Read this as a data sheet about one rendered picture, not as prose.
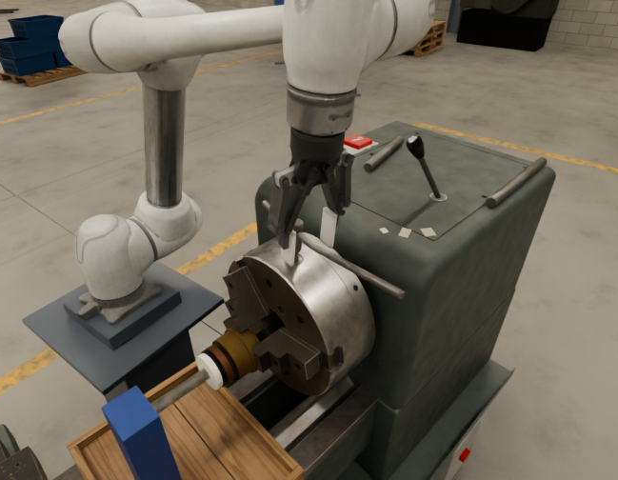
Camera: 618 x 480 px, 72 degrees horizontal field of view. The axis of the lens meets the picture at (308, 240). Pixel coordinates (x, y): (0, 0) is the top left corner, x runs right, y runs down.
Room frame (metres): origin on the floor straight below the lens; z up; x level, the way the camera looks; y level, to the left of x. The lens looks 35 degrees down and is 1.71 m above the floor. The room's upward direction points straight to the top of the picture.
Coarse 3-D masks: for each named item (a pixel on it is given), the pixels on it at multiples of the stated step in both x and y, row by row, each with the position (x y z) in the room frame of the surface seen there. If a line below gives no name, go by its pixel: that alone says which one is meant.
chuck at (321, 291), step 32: (256, 256) 0.62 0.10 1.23; (320, 256) 0.62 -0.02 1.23; (288, 288) 0.56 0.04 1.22; (320, 288) 0.56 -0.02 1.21; (288, 320) 0.56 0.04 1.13; (320, 320) 0.51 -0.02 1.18; (352, 320) 0.54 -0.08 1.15; (352, 352) 0.52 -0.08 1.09; (288, 384) 0.56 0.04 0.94; (320, 384) 0.50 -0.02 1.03
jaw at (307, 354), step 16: (272, 336) 0.54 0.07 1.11; (288, 336) 0.54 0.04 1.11; (256, 352) 0.50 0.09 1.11; (272, 352) 0.50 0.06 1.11; (288, 352) 0.50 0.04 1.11; (304, 352) 0.50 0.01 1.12; (320, 352) 0.49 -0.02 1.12; (336, 352) 0.50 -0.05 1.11; (288, 368) 0.49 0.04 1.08; (304, 368) 0.47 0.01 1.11; (320, 368) 0.49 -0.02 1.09
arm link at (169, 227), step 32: (128, 0) 0.97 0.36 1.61; (160, 0) 1.00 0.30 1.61; (160, 64) 0.95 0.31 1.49; (192, 64) 1.01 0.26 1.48; (160, 96) 1.00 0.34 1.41; (160, 128) 1.02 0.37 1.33; (160, 160) 1.03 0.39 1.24; (160, 192) 1.05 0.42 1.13; (160, 224) 1.05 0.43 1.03; (192, 224) 1.13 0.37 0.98; (160, 256) 1.04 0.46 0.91
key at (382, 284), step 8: (304, 240) 0.58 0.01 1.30; (312, 248) 0.56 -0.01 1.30; (320, 248) 0.55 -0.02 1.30; (328, 256) 0.53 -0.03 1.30; (336, 256) 0.52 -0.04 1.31; (344, 264) 0.50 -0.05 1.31; (352, 264) 0.50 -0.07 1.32; (360, 272) 0.47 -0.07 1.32; (368, 272) 0.47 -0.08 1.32; (368, 280) 0.46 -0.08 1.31; (376, 280) 0.45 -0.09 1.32; (384, 280) 0.45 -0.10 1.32; (384, 288) 0.44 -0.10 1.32; (392, 288) 0.43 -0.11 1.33; (400, 296) 0.42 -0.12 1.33
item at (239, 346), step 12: (228, 336) 0.53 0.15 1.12; (240, 336) 0.53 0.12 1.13; (252, 336) 0.54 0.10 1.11; (216, 348) 0.51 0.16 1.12; (228, 348) 0.50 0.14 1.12; (240, 348) 0.51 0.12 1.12; (216, 360) 0.48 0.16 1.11; (228, 360) 0.49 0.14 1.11; (240, 360) 0.49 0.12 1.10; (252, 360) 0.50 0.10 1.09; (228, 372) 0.47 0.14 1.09; (240, 372) 0.48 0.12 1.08; (228, 384) 0.47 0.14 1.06
